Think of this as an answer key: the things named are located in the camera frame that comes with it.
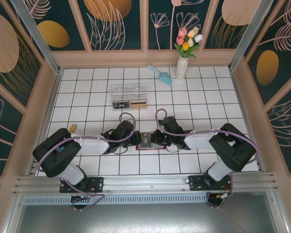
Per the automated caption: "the red card holder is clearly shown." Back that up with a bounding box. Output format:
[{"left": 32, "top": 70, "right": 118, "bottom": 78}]
[{"left": 135, "top": 143, "right": 166, "bottom": 151}]

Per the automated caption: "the light blue trowel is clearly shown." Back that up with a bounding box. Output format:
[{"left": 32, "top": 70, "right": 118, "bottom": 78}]
[{"left": 147, "top": 65, "right": 173, "bottom": 85}]

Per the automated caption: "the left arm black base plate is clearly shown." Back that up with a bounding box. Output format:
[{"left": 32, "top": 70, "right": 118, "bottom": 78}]
[{"left": 60, "top": 177, "right": 105, "bottom": 194}]

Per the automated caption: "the slotted grey cable duct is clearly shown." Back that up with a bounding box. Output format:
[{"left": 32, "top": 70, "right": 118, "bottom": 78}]
[{"left": 23, "top": 194, "right": 209, "bottom": 205}]

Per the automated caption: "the artificial tulip bouquet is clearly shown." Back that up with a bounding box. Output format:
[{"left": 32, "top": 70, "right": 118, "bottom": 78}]
[{"left": 174, "top": 26, "right": 204, "bottom": 59}]

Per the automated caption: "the black VIP card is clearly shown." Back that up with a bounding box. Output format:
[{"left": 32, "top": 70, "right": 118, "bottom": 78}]
[{"left": 113, "top": 101, "right": 131, "bottom": 109}]

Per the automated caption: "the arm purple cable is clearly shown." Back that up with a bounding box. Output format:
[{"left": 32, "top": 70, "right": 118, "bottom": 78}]
[
  {"left": 155, "top": 109, "right": 259, "bottom": 210},
  {"left": 37, "top": 113, "right": 137, "bottom": 211}
]

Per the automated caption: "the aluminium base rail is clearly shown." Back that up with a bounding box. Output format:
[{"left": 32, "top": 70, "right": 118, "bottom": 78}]
[{"left": 13, "top": 172, "right": 279, "bottom": 195}]

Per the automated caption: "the aluminium frame post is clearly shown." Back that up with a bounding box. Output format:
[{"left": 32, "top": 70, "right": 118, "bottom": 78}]
[
  {"left": 229, "top": 0, "right": 279, "bottom": 71},
  {"left": 11, "top": 0, "right": 64, "bottom": 73}
]

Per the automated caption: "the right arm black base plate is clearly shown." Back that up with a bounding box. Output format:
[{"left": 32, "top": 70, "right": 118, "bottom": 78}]
[{"left": 189, "top": 174, "right": 233, "bottom": 192}]

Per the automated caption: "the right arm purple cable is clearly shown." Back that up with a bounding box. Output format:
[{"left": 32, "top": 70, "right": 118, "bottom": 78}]
[{"left": 155, "top": 109, "right": 259, "bottom": 210}]

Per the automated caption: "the grey metal sheet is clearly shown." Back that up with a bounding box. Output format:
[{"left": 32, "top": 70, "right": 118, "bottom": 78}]
[{"left": 14, "top": 203, "right": 279, "bottom": 233}]

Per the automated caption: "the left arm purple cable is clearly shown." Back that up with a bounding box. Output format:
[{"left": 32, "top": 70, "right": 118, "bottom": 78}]
[{"left": 37, "top": 113, "right": 137, "bottom": 211}]

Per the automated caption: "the grey credit card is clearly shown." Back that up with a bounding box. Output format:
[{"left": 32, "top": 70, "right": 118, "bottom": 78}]
[{"left": 140, "top": 132, "right": 153, "bottom": 149}]

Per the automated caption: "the white ribbed vase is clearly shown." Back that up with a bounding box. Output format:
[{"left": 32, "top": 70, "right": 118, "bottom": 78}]
[{"left": 176, "top": 55, "right": 189, "bottom": 80}]

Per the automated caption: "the gold card with black stripe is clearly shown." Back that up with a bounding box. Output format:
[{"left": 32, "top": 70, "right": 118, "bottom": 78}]
[{"left": 130, "top": 99, "right": 147, "bottom": 109}]

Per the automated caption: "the clear acrylic card organizer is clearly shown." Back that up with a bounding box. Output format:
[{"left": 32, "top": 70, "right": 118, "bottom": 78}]
[{"left": 111, "top": 83, "right": 148, "bottom": 112}]

